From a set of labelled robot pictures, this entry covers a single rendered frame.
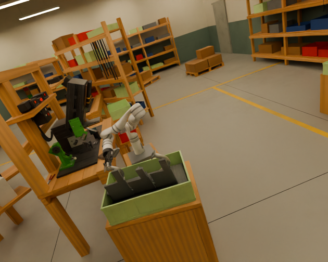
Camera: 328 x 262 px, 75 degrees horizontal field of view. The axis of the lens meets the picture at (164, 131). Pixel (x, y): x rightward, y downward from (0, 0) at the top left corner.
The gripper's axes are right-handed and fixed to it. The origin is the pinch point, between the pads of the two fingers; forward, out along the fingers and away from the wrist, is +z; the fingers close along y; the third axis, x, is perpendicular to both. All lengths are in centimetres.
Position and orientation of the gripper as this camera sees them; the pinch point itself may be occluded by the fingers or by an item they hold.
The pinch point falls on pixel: (108, 166)
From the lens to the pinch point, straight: 149.1
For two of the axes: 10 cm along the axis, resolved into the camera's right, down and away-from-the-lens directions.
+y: 5.0, -7.3, -4.6
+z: 2.3, 6.3, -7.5
